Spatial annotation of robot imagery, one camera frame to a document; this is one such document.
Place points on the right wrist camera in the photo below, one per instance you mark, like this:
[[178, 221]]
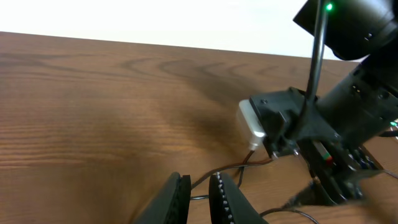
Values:
[[250, 125]]

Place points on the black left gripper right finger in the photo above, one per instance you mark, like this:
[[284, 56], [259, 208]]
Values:
[[227, 203]]

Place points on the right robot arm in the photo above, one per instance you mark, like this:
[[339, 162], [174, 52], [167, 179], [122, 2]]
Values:
[[364, 104]]

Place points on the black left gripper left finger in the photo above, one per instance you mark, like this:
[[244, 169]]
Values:
[[171, 204]]

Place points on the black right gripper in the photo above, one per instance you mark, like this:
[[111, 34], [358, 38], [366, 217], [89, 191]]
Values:
[[336, 170]]

